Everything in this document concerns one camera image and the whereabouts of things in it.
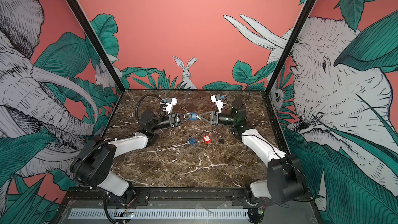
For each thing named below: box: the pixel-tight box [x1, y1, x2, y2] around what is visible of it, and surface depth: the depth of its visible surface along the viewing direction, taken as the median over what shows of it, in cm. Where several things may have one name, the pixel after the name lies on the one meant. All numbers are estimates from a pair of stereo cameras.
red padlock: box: [203, 134, 212, 145], surface depth 95 cm
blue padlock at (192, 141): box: [188, 137, 197, 146], surface depth 95 cm
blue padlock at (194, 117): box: [189, 112, 197, 121], surface depth 74 cm
